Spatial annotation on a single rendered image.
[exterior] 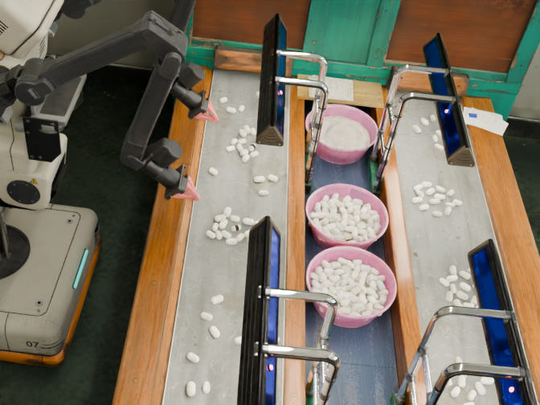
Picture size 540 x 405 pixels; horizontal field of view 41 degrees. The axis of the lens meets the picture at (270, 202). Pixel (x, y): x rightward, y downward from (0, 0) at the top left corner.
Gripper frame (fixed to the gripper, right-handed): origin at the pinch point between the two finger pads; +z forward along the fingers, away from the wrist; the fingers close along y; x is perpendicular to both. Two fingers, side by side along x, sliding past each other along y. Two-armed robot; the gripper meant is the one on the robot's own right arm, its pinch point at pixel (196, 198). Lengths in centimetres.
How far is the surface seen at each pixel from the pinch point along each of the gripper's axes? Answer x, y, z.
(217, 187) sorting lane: 5.7, 18.1, 12.0
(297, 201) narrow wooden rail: -13.2, 13.1, 30.2
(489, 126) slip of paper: -60, 64, 85
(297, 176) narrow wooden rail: -13.1, 25.0, 30.2
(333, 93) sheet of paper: -22, 72, 39
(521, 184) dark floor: -36, 123, 176
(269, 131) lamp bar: -30.0, 6.1, -0.6
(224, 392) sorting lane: 0, -57, 18
